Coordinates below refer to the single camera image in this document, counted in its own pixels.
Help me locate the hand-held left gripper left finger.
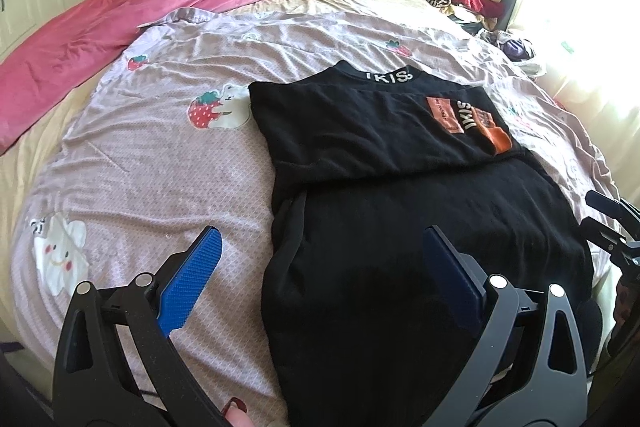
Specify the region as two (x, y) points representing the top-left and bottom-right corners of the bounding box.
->
(50, 225), (236, 427)

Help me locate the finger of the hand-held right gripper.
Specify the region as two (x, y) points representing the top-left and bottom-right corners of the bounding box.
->
(585, 189), (640, 242)
(579, 217), (640, 280)

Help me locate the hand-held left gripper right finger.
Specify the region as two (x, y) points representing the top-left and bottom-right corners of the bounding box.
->
(422, 225), (592, 427)

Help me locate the black sweater with orange cuffs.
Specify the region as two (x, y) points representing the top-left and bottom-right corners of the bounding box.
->
(248, 61), (597, 427)

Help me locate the heap of lilac clothes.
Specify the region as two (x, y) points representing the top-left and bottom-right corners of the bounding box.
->
(479, 29), (547, 76)

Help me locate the person's left hand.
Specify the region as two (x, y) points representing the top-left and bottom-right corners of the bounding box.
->
(221, 397), (262, 427)

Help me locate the lilac strawberry printed blanket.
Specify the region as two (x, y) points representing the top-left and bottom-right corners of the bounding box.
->
(10, 7), (622, 427)

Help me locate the white curtain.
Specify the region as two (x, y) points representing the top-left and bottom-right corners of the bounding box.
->
(504, 0), (640, 188)

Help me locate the pink blanket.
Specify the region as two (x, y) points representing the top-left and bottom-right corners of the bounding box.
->
(0, 0), (300, 156)

